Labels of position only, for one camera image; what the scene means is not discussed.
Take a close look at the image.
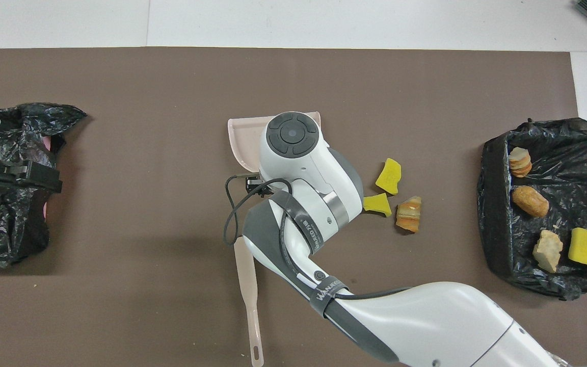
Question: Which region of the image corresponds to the yellow sponge with green pad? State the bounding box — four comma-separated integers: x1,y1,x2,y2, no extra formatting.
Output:
363,193,392,217

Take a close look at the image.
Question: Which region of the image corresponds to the beige plastic dustpan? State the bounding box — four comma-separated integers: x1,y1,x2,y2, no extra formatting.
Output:
227,111,323,174

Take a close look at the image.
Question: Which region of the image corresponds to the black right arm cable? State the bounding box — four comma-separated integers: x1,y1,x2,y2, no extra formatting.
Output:
224,175,411,301

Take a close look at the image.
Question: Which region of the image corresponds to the curved yellow sponge piece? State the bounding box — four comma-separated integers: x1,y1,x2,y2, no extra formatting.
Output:
375,158,402,195

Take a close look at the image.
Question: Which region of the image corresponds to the small sliced bread roll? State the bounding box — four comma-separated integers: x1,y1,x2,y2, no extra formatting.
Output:
508,146,533,178

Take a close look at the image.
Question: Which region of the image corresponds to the notched yellow sponge piece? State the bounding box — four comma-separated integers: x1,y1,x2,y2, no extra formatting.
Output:
568,227,587,267

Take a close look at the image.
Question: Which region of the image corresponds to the pale bread chunk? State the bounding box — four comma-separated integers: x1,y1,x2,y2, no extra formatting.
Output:
532,229,564,273

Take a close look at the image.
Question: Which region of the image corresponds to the crumpled black trash bag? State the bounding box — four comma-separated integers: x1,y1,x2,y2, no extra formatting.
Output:
0,103,88,268

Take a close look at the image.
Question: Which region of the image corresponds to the sliced orange baguette piece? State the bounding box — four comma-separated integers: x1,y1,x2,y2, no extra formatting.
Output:
395,196,422,233

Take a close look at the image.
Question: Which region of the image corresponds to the beige hand brush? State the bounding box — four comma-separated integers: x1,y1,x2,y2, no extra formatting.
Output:
233,235,265,367

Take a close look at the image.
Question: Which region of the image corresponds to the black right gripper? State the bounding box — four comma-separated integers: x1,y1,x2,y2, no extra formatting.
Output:
245,173,274,194

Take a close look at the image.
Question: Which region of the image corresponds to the open bin with black bag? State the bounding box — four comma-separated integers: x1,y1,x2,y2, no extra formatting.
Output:
477,117,587,301

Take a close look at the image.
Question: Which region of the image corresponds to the brown bread roll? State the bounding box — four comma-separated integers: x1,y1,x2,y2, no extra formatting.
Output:
512,186,550,218

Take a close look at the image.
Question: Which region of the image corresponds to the brown table mat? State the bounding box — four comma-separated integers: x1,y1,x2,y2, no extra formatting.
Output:
0,47,587,367

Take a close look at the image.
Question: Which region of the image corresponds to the pink bin under bag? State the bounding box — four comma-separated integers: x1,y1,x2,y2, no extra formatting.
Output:
40,135,55,219

